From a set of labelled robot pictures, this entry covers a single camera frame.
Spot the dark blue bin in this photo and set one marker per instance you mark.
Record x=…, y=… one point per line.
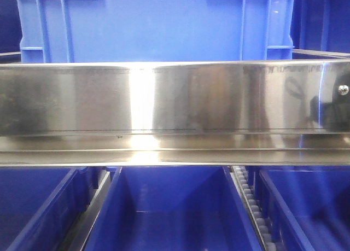
x=39, y=205
x=172, y=208
x=305, y=208

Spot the stainless steel shelf beam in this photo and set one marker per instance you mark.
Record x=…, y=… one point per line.
x=284, y=112

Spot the light blue upper crate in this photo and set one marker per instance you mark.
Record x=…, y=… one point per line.
x=154, y=30

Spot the shiny beam bolt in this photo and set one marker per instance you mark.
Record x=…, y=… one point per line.
x=343, y=89

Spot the white roller conveyor rail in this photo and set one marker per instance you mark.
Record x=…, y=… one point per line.
x=240, y=177

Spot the grey metal divider rail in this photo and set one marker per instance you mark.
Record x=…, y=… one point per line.
x=79, y=233

